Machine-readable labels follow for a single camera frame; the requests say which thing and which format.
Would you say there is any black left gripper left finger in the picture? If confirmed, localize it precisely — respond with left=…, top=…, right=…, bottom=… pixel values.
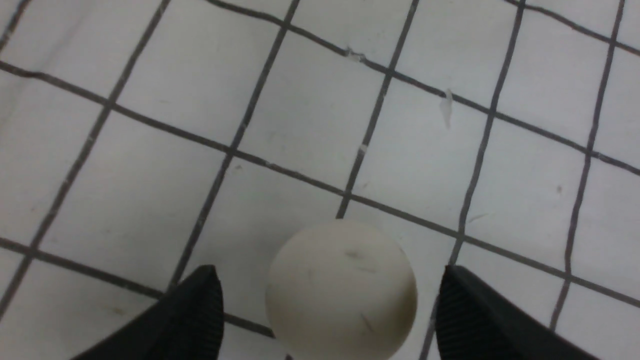
left=75, top=265, right=225, bottom=360

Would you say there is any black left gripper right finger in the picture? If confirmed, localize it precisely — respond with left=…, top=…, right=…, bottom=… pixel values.
left=435, top=265, right=594, bottom=360

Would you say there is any white ping-pong ball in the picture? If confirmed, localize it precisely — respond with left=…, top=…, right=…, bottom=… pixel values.
left=265, top=219, right=418, bottom=360

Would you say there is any white black-grid tablecloth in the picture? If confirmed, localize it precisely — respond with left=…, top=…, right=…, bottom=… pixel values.
left=1, top=0, right=639, bottom=360

